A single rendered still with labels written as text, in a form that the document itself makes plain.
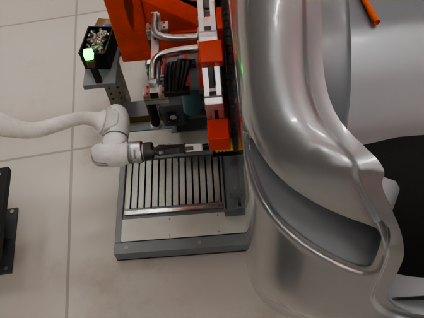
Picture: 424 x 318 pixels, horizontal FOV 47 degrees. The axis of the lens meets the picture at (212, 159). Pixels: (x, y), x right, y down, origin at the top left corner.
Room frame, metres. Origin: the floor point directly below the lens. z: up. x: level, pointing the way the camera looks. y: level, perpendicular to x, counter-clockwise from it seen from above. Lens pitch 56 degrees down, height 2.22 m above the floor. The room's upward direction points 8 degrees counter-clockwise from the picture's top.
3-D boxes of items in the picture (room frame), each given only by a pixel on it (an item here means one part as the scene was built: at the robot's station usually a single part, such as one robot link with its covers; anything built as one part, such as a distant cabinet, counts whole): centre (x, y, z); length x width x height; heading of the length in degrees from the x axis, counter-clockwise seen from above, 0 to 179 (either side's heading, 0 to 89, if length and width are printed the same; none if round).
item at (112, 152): (1.18, 0.40, 0.64); 0.16 x 0.13 x 0.11; 86
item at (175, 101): (1.66, 0.02, 0.26); 0.42 x 0.18 x 0.35; 86
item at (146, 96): (1.19, 0.17, 0.93); 0.09 x 0.05 x 0.05; 86
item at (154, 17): (1.45, 0.07, 1.03); 0.19 x 0.18 x 0.11; 86
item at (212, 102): (1.34, -0.05, 0.85); 0.54 x 0.07 x 0.54; 176
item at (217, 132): (1.03, -0.03, 0.85); 0.09 x 0.08 x 0.07; 176
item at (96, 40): (1.95, 0.50, 0.51); 0.20 x 0.14 x 0.13; 167
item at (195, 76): (1.35, 0.02, 0.85); 0.21 x 0.14 x 0.14; 86
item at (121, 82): (1.99, 0.50, 0.21); 0.10 x 0.10 x 0.42; 86
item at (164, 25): (1.53, 0.14, 0.93); 0.09 x 0.05 x 0.05; 86
